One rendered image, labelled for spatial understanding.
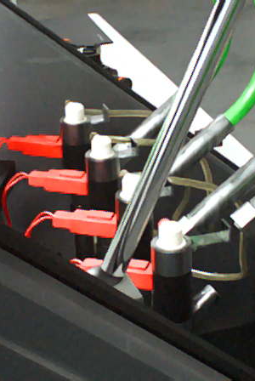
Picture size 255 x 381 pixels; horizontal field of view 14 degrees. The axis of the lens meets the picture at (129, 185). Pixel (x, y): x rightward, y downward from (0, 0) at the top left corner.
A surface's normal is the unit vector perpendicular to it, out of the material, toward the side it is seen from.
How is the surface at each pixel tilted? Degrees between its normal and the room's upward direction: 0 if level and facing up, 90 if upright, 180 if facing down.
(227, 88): 0
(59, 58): 90
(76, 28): 0
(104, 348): 90
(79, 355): 90
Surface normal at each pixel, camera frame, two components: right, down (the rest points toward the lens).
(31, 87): 0.32, 0.40
